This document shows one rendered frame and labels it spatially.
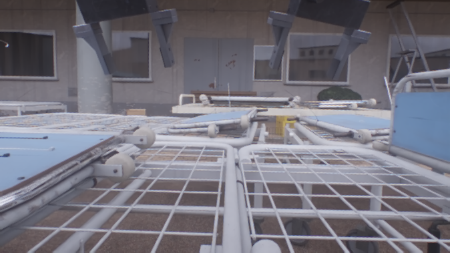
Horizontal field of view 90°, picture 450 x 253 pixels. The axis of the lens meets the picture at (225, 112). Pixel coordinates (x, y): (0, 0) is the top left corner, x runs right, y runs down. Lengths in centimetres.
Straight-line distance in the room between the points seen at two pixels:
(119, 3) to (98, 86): 442
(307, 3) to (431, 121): 59
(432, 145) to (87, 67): 476
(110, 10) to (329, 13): 39
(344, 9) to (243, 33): 610
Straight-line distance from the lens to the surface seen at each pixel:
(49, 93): 817
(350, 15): 50
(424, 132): 93
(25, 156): 63
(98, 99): 487
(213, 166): 82
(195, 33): 662
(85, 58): 495
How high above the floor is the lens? 69
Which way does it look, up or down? 4 degrees down
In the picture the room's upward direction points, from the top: 1 degrees clockwise
